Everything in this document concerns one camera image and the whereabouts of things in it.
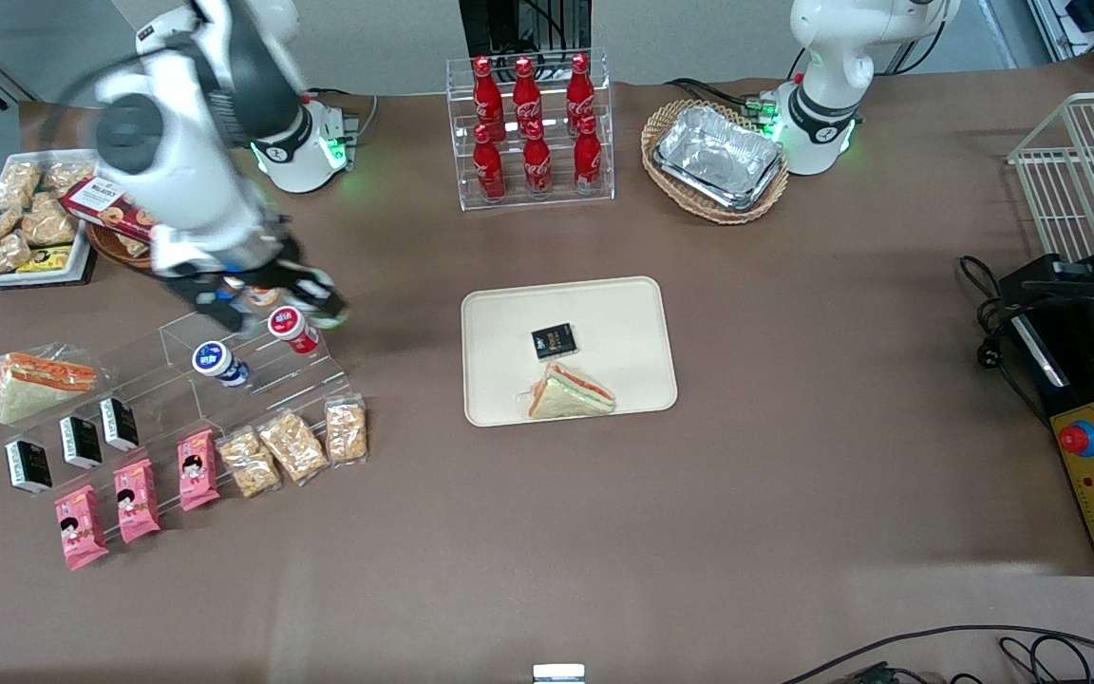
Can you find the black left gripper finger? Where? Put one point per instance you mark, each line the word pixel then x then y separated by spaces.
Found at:
pixel 1088 290

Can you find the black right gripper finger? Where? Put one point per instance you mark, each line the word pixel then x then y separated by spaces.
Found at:
pixel 300 275
pixel 295 309

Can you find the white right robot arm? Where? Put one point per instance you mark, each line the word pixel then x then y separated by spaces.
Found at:
pixel 186 152

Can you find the red gum bottle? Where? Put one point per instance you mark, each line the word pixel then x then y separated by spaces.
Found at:
pixel 294 332

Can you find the orange gum bottle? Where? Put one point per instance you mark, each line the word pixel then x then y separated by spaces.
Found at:
pixel 262 296

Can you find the blue gum bottle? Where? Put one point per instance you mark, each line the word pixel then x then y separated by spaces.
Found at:
pixel 217 362

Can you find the white rectangular snack tray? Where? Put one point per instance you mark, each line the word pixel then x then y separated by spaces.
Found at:
pixel 84 242

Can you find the beige serving tray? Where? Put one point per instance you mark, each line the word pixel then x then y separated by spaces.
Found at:
pixel 618 332

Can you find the clear acrylic stepped display stand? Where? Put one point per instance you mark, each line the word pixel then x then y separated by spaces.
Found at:
pixel 272 389

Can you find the black control box yellow panel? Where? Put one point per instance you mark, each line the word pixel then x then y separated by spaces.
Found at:
pixel 1093 380

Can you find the dark brown wicker basket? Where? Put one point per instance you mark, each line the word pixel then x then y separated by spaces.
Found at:
pixel 110 249

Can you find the clear bag of nut snack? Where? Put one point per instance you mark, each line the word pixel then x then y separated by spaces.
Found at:
pixel 292 446
pixel 346 429
pixel 249 463

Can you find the red cookie box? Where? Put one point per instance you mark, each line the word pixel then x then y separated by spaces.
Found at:
pixel 105 204

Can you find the red emergency stop button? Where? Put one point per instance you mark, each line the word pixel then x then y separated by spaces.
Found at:
pixel 1077 438

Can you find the yellow snack packet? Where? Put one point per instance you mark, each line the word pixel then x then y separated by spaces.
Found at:
pixel 46 259

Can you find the small black white box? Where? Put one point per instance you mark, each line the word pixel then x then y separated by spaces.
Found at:
pixel 28 466
pixel 81 443
pixel 119 424

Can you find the pink snack pack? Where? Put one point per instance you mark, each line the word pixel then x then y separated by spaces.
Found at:
pixel 136 501
pixel 198 470
pixel 81 527

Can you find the red cola bottle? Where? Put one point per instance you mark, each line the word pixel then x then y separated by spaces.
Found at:
pixel 580 93
pixel 537 166
pixel 526 97
pixel 486 100
pixel 488 171
pixel 588 160

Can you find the wrapped triangle sandwich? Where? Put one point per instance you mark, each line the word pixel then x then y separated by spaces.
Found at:
pixel 34 385
pixel 571 394

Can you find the metal shelf with equipment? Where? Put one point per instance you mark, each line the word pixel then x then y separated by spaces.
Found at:
pixel 1093 24

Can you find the black box with gold print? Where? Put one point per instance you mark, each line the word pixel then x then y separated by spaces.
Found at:
pixel 554 341

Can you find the clear acrylic bottle rack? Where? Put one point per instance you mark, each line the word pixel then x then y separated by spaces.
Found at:
pixel 561 195

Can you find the light wicker basket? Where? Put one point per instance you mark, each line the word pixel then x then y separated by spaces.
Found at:
pixel 661 123

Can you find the stack of foil trays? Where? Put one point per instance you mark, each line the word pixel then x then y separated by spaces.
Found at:
pixel 718 157

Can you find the small silver white device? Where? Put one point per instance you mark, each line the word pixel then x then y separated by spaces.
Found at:
pixel 558 674

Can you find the black equipment frame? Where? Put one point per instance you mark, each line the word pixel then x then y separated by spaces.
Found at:
pixel 490 24

